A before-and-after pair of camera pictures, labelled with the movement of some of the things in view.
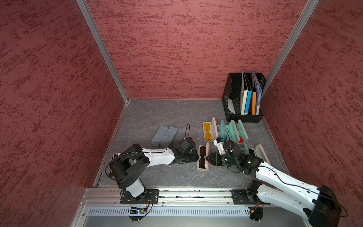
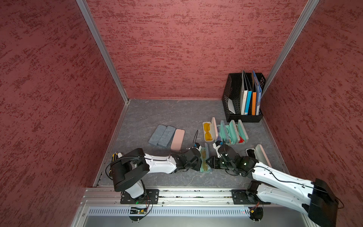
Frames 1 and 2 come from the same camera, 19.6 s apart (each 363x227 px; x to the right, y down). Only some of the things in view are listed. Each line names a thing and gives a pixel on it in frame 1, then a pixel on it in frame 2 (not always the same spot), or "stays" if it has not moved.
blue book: (259, 93) stays
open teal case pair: (232, 134) stays
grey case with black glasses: (169, 136) stays
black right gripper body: (224, 160) stays
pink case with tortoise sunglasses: (203, 164) -> (177, 140)
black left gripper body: (190, 157) -> (195, 165)
